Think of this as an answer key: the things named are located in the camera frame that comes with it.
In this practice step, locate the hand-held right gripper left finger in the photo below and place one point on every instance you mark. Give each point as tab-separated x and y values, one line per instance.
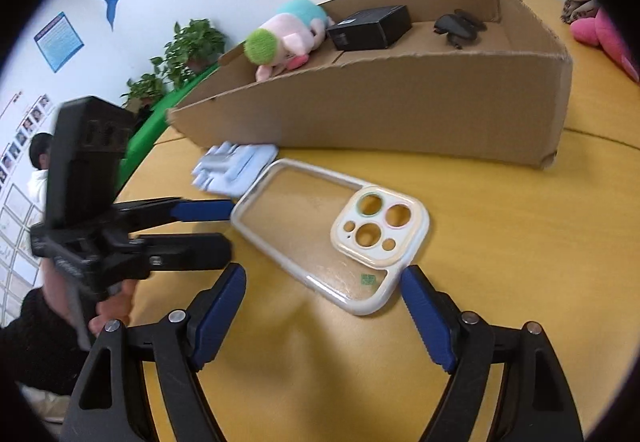
222	317

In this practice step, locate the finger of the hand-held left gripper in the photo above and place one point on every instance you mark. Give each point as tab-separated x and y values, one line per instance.
205	211
200	252

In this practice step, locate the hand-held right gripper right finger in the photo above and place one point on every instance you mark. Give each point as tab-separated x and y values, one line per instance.
424	317

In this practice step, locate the white clear phone case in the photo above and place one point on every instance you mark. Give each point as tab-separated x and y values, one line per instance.
300	227

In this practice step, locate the cardboard box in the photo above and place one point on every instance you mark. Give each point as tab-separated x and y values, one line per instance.
400	112

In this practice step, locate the pink and teal plush toy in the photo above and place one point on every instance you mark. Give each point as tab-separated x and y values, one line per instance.
295	22

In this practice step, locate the black packaging box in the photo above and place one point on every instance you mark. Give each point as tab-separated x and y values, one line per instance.
370	28

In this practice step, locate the black sunglasses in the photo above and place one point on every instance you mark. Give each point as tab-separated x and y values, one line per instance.
457	26

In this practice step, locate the person's left forearm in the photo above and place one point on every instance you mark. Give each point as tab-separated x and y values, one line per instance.
35	347

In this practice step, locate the person's left hand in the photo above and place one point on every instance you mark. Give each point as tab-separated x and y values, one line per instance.
112	304

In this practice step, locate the small potted plant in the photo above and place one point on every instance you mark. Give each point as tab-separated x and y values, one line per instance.
145	89

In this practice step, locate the large potted plant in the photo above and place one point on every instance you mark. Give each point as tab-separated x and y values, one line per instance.
192	47

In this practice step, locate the beige clothing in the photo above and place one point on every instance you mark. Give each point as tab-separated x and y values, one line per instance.
45	402

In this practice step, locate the bright pink plush toy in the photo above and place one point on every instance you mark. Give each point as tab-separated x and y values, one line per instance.
605	37

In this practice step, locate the spotted plush fabric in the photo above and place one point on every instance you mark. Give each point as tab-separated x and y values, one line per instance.
577	4

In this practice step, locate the wall of framed photos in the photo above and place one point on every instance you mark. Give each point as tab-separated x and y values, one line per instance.
15	202

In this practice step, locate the blue wall poster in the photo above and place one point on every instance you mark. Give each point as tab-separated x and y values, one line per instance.
59	41

